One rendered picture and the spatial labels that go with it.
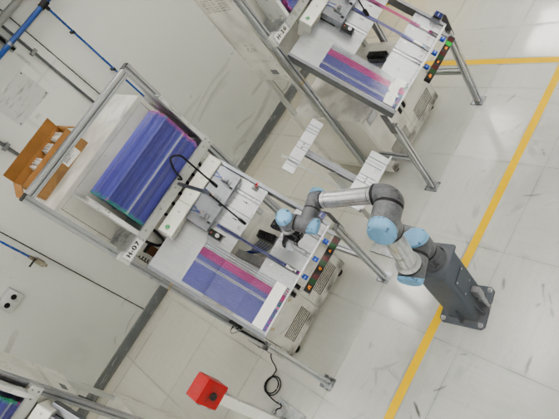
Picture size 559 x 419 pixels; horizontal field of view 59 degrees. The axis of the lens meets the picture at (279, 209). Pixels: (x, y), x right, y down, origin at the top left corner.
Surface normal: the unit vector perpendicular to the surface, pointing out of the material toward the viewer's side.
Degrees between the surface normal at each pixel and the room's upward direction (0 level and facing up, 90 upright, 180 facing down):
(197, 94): 90
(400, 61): 45
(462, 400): 0
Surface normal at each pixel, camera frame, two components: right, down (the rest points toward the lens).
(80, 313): 0.65, 0.19
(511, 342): -0.56, -0.53
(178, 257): 0.03, -0.25
